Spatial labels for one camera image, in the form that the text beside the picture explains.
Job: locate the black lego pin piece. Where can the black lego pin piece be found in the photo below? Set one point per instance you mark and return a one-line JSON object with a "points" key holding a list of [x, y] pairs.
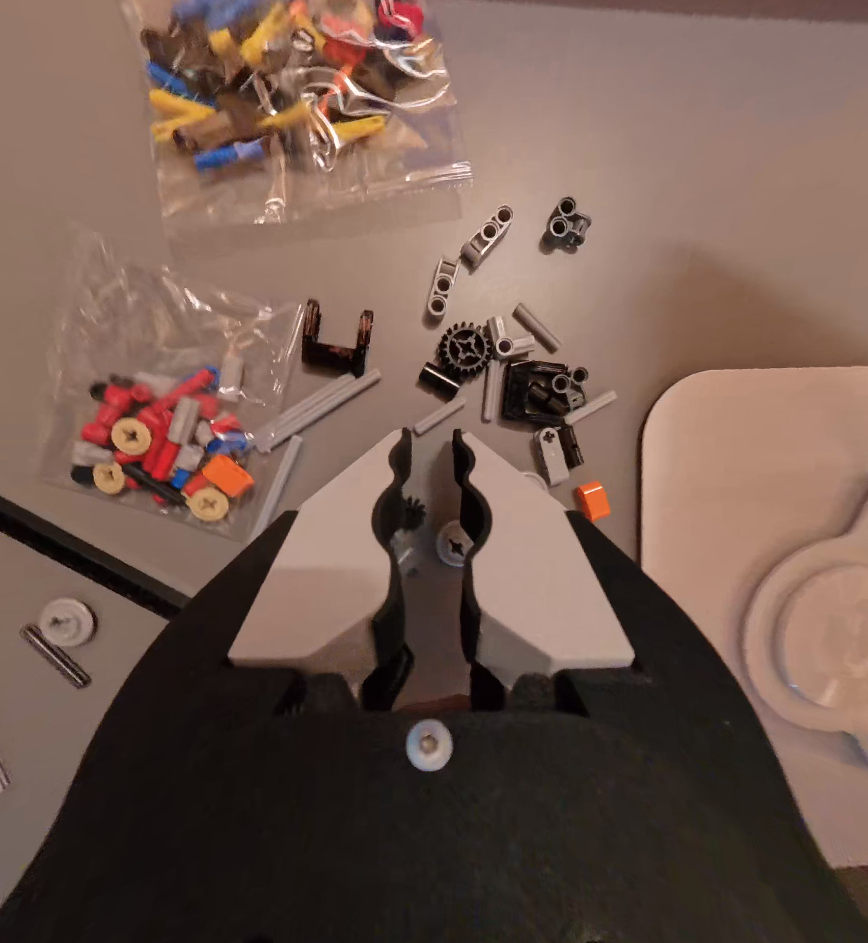
{"points": [[572, 447]]}

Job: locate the small black lego gear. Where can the small black lego gear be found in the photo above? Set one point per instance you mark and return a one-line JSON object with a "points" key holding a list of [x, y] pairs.
{"points": [[409, 513]]}

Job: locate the grey lego pulley wheel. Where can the grey lego pulley wheel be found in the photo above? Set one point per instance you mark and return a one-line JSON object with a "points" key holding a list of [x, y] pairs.
{"points": [[453, 544], [67, 622]]}

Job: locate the bundle of grey lego axles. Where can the bundle of grey lego axles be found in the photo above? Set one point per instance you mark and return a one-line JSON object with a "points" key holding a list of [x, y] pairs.
{"points": [[316, 412]]}

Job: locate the long black lego beam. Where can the long black lego beam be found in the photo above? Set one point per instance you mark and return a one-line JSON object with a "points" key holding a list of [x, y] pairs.
{"points": [[73, 549]]}

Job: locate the bag of yellow blue pins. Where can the bag of yellow blue pins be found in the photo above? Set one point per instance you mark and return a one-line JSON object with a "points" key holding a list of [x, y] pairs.
{"points": [[294, 110]]}

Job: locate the grey lego pin connector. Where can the grey lego pin connector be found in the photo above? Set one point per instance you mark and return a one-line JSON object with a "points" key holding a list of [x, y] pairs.
{"points": [[487, 236], [442, 291]]}

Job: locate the black lego u bracket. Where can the black lego u bracket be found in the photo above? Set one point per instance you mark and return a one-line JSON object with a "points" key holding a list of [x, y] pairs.
{"points": [[334, 353]]}

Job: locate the orange lego piece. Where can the orange lego piece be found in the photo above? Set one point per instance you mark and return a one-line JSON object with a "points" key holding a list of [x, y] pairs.
{"points": [[593, 501], [228, 477]]}

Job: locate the bag of red lego pins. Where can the bag of red lego pins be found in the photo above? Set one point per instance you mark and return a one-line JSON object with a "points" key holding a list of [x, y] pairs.
{"points": [[161, 427]]}

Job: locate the long grey lego axle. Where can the long grey lego axle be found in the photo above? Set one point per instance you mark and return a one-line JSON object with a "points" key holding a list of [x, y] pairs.
{"points": [[276, 486]]}

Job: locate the white rounded board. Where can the white rounded board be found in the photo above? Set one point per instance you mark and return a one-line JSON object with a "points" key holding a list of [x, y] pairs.
{"points": [[714, 516]]}

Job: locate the grey lego liftarm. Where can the grey lego liftarm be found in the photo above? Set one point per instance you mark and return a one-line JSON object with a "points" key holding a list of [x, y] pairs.
{"points": [[550, 457]]}

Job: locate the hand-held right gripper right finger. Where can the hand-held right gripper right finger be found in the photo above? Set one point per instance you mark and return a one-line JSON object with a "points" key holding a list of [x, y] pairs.
{"points": [[544, 582]]}

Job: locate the dark grey double connector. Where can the dark grey double connector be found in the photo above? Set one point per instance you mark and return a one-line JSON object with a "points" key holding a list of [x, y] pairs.
{"points": [[569, 223]]}

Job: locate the black lego block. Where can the black lego block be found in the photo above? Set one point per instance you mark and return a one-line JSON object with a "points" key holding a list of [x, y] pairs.
{"points": [[541, 394]]}

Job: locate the dark grey lego axle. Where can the dark grey lego axle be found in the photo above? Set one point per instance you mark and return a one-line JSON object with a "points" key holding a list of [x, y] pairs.
{"points": [[55, 656]]}

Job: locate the grey lego cross connector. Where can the grey lego cross connector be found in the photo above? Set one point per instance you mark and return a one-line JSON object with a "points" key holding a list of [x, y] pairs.
{"points": [[509, 340]]}

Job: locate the short grey lego axle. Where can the short grey lego axle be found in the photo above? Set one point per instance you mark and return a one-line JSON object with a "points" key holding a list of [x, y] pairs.
{"points": [[491, 390], [440, 415], [590, 407], [537, 328]]}

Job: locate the black lego cylinder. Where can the black lego cylinder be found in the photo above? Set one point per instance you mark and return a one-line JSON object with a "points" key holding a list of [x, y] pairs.
{"points": [[438, 381]]}

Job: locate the white round disc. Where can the white round disc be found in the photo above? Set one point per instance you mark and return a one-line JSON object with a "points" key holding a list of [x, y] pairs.
{"points": [[839, 633]]}

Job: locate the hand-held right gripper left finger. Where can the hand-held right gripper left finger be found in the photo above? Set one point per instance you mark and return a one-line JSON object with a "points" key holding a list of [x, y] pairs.
{"points": [[316, 582]]}

